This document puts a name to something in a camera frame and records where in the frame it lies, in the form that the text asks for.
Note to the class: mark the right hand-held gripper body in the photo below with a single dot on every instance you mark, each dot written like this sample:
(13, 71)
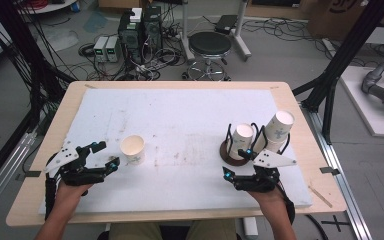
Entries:
(263, 180)

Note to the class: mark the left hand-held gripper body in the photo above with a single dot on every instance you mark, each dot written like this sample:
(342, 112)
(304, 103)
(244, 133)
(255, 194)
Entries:
(71, 176)

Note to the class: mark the short stack of paper cups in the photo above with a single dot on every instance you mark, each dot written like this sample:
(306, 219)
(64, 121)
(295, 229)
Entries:
(241, 138)

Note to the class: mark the single white paper cup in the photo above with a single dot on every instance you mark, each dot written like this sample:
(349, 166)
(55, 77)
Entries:
(132, 153)

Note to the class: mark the person's left hand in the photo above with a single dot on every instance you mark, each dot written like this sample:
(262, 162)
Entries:
(71, 196)

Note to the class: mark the person's right hand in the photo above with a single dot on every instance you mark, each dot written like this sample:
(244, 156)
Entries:
(268, 201)

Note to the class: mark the white paper cup right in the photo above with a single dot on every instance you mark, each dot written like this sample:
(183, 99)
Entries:
(276, 130)

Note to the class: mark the black tape piece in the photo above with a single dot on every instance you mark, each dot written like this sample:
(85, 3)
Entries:
(330, 170)
(30, 174)

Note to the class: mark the white table leg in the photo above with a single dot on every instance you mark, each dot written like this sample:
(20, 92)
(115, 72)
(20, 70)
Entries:
(250, 227)

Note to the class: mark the thin wooden stick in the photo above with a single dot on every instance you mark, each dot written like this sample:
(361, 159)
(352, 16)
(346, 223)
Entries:
(320, 196)

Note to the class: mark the person's khaki trousers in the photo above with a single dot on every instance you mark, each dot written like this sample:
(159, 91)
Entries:
(130, 231)

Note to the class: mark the white foam mat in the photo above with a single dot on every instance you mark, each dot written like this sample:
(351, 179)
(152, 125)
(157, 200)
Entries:
(180, 116)

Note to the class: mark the white power strip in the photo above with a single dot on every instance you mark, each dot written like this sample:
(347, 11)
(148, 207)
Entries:
(146, 69)

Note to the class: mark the grey bench power supply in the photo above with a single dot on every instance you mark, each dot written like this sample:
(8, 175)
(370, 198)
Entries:
(100, 48)
(112, 48)

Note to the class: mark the black computer tower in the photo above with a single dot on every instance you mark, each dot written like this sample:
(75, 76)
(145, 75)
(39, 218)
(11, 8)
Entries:
(128, 36)
(152, 31)

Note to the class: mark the black round stool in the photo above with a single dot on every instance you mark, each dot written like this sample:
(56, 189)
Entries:
(210, 43)

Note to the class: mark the white platform board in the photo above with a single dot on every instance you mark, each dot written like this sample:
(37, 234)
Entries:
(363, 103)

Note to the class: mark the black flat device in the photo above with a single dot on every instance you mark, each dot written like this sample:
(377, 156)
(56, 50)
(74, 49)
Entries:
(226, 22)

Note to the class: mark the small white box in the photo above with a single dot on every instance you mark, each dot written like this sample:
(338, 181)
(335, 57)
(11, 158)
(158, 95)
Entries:
(136, 15)

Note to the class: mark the white round table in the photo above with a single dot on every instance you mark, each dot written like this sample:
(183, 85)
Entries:
(50, 6)

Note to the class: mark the cardboard box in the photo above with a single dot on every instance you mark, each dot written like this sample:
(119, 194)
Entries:
(333, 20)

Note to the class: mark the aluminium rail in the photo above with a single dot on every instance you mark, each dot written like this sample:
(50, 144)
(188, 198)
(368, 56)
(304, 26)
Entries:
(343, 186)
(3, 180)

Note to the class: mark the white metal stand frame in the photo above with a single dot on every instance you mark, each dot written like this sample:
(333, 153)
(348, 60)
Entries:
(239, 38)

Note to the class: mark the black aluminium frame post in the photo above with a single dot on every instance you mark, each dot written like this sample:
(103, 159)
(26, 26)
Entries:
(346, 50)

